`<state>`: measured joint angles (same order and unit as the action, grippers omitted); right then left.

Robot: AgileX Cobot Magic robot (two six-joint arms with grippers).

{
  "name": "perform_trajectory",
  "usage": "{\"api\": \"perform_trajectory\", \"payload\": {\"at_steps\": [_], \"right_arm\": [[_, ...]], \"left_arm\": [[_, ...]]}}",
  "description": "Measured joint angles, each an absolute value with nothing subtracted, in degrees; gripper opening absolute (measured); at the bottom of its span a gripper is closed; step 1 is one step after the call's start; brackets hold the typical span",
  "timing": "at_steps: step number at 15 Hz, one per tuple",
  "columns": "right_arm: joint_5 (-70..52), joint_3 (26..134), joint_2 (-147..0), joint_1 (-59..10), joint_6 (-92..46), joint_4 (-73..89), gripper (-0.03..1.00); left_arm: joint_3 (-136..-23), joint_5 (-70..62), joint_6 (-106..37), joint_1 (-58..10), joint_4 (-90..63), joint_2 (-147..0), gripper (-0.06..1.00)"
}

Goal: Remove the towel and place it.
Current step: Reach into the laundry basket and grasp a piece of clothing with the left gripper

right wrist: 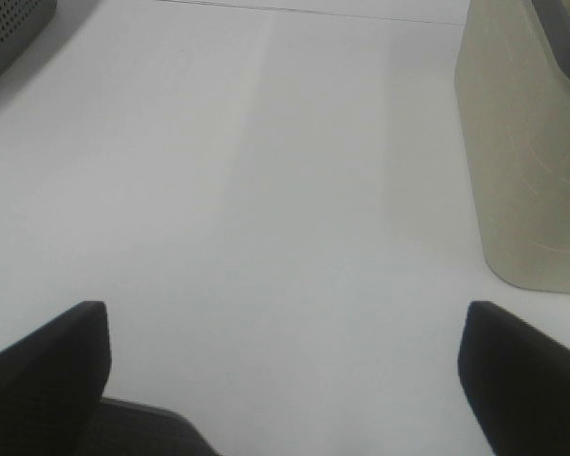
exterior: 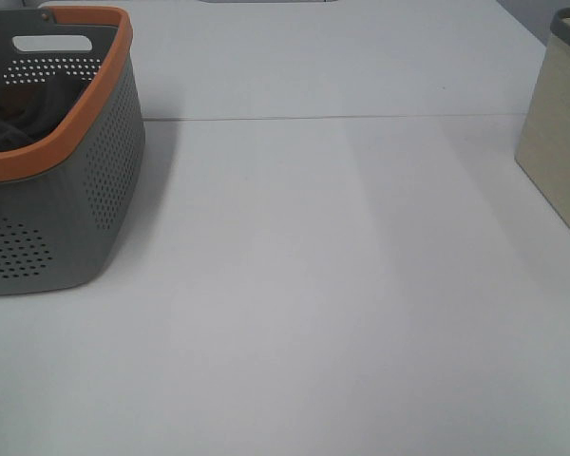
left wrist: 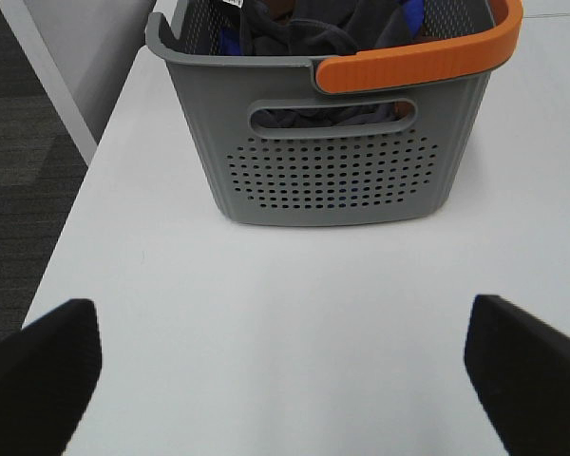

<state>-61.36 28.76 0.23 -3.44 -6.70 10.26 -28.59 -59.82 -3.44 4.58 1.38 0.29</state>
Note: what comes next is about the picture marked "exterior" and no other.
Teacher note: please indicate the dark navy towel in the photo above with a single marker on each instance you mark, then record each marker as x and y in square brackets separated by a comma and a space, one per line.
[28, 113]

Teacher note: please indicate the grey perforated basket orange rim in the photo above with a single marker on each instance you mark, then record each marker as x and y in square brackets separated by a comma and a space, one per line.
[63, 199]

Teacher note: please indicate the beige fabric bin grey rim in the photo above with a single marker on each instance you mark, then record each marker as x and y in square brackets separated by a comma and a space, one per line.
[543, 151]

